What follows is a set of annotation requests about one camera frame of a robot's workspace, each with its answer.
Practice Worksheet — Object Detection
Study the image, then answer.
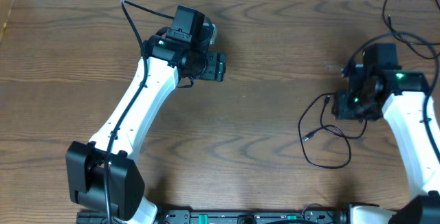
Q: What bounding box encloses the left camera cable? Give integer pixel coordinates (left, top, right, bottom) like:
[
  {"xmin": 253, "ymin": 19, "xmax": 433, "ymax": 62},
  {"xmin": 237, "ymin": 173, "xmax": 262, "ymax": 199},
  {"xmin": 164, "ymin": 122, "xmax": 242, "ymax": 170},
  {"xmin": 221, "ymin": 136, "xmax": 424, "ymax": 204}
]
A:
[{"xmin": 102, "ymin": 0, "xmax": 176, "ymax": 224}]

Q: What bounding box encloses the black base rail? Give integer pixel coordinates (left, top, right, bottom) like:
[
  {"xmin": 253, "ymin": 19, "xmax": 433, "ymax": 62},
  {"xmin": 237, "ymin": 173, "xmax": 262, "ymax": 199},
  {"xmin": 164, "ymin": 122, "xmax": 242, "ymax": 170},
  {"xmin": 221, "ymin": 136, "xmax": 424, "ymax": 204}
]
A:
[{"xmin": 75, "ymin": 210, "xmax": 348, "ymax": 224}]

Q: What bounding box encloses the camera cable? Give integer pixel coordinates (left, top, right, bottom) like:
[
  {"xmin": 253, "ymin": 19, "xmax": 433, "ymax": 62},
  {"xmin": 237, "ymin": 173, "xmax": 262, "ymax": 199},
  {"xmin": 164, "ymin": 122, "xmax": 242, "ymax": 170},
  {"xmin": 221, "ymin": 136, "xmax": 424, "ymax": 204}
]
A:
[
  {"xmin": 102, "ymin": 0, "xmax": 176, "ymax": 224},
  {"xmin": 343, "ymin": 31, "xmax": 440, "ymax": 163}
]

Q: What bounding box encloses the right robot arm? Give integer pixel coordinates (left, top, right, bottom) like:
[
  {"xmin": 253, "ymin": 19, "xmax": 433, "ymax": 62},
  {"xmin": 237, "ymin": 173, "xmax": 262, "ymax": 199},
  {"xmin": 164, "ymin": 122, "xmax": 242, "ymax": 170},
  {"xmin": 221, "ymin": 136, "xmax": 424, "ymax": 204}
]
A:
[{"xmin": 332, "ymin": 43, "xmax": 439, "ymax": 223}]

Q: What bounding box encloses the right camera cable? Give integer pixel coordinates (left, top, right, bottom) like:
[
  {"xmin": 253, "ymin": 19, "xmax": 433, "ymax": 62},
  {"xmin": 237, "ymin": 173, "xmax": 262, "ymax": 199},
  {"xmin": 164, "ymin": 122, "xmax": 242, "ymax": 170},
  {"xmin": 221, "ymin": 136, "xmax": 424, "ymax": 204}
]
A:
[{"xmin": 343, "ymin": 31, "xmax": 440, "ymax": 163}]

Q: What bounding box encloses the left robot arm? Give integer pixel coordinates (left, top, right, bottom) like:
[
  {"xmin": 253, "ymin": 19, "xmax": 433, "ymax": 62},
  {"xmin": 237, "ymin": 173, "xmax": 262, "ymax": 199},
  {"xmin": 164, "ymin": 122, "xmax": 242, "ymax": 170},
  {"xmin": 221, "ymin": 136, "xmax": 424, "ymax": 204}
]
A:
[{"xmin": 65, "ymin": 5, "xmax": 226, "ymax": 223}]

